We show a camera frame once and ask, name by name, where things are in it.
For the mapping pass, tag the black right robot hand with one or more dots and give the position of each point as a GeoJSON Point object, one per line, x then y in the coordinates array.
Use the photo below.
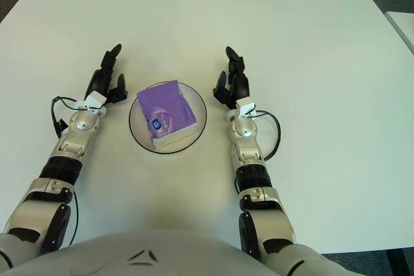
{"type": "Point", "coordinates": [241, 88]}

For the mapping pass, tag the purple tissue paper pack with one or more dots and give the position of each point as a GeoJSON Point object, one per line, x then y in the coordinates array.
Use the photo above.
{"type": "Point", "coordinates": [168, 108]}

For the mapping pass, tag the black table leg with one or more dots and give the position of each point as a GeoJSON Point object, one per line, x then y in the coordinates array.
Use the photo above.
{"type": "Point", "coordinates": [397, 263]}

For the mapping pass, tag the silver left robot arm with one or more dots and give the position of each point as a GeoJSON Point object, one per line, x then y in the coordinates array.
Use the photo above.
{"type": "Point", "coordinates": [77, 133]}

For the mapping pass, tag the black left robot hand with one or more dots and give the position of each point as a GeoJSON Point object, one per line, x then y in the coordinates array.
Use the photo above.
{"type": "Point", "coordinates": [98, 82]}

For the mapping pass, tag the white side table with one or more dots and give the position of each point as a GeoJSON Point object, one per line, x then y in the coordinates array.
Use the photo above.
{"type": "Point", "coordinates": [406, 24]}

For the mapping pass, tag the grey robot torso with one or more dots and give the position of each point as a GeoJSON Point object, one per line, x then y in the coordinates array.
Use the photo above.
{"type": "Point", "coordinates": [145, 256]}

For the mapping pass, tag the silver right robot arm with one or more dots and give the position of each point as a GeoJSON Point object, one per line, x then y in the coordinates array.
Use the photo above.
{"type": "Point", "coordinates": [249, 153]}

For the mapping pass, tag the white plate with black rim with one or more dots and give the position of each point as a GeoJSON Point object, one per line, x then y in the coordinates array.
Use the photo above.
{"type": "Point", "coordinates": [200, 111]}

